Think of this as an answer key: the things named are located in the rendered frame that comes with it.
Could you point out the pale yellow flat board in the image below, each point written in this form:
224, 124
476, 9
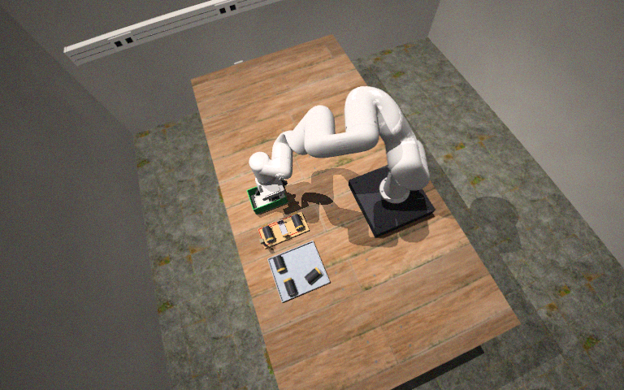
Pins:
282, 228

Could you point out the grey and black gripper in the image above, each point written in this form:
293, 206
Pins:
279, 182

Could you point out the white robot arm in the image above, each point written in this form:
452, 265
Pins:
369, 113

